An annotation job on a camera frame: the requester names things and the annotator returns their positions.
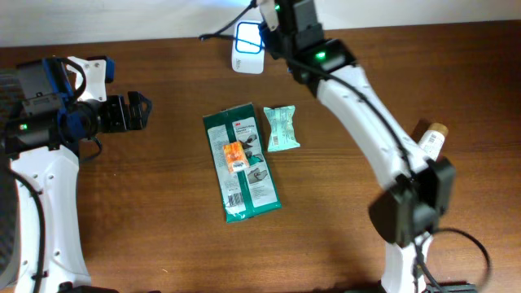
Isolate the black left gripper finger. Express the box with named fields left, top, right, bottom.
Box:
left=129, top=109, right=151, bottom=130
left=128, top=91, right=152, bottom=111

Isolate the light green small packet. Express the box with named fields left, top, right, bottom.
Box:
left=264, top=105, right=300, bottom=152

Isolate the orange small packet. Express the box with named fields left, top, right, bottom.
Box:
left=223, top=142, right=250, bottom=173

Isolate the dark green wipes pack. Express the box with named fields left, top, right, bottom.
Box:
left=203, top=103, right=282, bottom=223

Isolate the white tube with cork cap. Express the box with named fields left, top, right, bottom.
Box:
left=418, top=123, right=449, bottom=160

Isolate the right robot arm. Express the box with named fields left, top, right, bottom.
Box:
left=256, top=0, right=455, bottom=292

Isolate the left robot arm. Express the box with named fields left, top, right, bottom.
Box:
left=1, top=56, right=152, bottom=293

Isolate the white barcode scanner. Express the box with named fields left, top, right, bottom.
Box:
left=231, top=20, right=265, bottom=74

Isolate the black right camera cable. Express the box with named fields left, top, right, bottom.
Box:
left=198, top=0, right=493, bottom=293

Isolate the black camera cable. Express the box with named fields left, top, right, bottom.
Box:
left=198, top=0, right=493, bottom=293
left=0, top=162, right=46, bottom=293

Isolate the black left camera cable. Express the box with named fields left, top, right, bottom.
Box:
left=0, top=162, right=46, bottom=293

